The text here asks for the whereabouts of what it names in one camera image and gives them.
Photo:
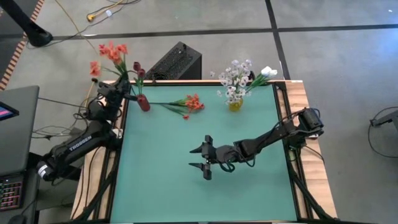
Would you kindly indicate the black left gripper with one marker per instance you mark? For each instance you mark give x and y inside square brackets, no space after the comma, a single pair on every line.
[113,93]

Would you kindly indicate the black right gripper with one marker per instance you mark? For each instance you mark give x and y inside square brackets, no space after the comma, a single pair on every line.
[219,154]

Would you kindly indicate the red poppy bunch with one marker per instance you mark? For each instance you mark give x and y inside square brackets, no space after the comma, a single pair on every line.
[194,104]
[115,54]

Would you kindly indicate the white veined flower bunch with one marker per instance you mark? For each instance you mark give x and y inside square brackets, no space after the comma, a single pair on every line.
[234,81]

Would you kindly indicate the white tulip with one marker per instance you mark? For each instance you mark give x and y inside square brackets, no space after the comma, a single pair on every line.
[273,73]
[265,71]

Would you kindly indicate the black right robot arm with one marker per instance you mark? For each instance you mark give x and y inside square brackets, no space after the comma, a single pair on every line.
[280,133]

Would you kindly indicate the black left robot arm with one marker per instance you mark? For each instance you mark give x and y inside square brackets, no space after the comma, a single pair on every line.
[81,143]

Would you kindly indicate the red glass vase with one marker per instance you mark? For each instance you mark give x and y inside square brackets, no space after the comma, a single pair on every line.
[144,104]

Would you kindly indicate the yellow glass vase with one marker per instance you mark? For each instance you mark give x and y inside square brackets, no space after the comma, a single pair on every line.
[235,106]

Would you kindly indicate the green table mat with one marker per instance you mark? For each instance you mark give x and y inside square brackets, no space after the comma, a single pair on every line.
[186,193]

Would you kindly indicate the black computer tower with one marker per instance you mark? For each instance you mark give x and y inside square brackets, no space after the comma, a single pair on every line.
[174,62]

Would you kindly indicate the small lit screen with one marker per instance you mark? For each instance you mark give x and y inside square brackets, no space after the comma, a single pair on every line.
[6,112]

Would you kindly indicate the striped floor ramp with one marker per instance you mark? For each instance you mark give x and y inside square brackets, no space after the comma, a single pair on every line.
[7,59]

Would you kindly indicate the backlit keyboard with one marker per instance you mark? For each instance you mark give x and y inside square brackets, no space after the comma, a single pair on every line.
[11,196]

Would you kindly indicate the black floor stand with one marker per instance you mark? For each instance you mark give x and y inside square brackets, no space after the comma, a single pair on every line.
[387,118]

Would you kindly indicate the black table frame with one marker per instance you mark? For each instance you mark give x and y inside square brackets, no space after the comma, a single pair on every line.
[280,88]

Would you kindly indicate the black stand post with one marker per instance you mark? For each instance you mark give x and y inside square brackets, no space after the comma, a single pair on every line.
[37,37]

